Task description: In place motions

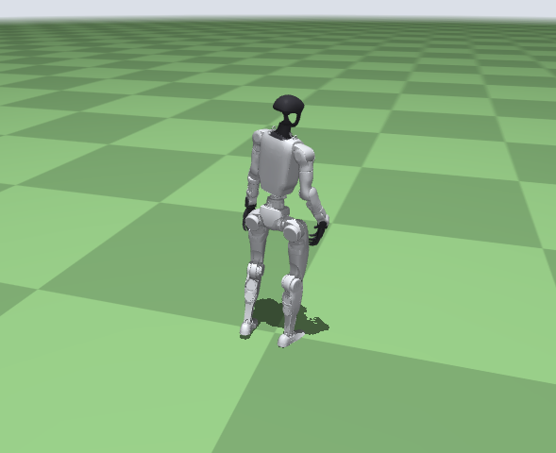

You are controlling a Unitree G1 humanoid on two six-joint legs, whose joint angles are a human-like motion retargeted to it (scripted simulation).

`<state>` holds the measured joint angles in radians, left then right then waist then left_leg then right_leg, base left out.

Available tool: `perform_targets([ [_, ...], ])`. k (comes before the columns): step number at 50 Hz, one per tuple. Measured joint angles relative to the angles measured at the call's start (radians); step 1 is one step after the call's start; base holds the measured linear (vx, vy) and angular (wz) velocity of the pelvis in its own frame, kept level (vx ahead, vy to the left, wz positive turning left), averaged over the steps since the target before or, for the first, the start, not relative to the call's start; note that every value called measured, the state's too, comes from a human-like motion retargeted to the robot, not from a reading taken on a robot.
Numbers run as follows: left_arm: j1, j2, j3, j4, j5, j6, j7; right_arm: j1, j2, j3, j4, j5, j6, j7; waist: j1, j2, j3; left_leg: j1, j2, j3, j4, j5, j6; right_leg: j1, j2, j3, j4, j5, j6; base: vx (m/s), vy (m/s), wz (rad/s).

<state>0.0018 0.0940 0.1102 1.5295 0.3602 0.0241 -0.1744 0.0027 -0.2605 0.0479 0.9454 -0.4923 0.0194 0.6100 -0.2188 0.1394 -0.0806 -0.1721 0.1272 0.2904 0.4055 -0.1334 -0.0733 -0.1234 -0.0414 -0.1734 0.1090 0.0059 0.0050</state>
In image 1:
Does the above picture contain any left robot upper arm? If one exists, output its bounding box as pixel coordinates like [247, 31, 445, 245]
[250, 129, 269, 176]

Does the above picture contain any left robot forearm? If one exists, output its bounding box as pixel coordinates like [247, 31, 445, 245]
[246, 169, 261, 206]

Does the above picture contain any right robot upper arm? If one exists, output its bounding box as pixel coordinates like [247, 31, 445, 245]
[294, 143, 315, 201]

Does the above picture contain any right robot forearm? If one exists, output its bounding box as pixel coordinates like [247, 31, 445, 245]
[306, 188, 329, 226]

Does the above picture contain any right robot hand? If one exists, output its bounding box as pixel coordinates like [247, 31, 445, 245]
[309, 221, 328, 245]

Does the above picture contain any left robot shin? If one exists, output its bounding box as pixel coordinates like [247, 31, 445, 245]
[244, 261, 261, 325]

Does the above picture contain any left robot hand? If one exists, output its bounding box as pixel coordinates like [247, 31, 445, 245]
[243, 197, 257, 231]

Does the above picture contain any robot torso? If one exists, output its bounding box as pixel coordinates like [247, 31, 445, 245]
[259, 126, 304, 231]

